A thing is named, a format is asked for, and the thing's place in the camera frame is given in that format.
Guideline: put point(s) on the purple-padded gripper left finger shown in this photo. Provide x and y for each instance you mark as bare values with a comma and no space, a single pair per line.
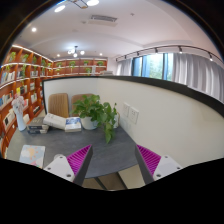
72,168

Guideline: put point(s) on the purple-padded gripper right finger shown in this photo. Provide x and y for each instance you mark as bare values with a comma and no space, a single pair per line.
153,166

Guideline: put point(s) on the colourful picture book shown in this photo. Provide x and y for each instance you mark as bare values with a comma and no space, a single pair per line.
33,155

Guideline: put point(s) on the blue-covered book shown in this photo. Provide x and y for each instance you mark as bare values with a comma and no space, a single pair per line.
73,124

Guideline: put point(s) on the open white book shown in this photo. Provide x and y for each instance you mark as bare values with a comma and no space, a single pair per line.
54,121

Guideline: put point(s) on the stack of dark books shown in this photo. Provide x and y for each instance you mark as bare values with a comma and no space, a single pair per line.
36,126

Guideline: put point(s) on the green potted plant white pot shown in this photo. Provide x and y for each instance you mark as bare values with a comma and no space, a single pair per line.
103,114

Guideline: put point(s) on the white vase with flowers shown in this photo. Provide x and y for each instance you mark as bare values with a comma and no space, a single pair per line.
18,104

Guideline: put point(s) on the grey window curtain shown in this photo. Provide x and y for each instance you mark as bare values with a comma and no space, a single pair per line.
200,74

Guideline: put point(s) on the orange wooden bookshelf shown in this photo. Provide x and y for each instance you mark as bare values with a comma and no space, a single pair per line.
23,72

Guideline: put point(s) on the ceiling chandelier lamp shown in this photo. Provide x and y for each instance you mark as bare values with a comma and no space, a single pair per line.
75,53

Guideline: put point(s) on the white wall socket near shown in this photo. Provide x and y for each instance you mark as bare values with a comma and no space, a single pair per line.
133,115

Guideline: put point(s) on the white wall socket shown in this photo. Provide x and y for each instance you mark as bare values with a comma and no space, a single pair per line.
126,108
133,115

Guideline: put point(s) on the white wall socket far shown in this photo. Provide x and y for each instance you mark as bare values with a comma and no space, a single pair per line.
126,108

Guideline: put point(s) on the black ceiling track light rail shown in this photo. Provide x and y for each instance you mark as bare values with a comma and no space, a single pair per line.
173,49

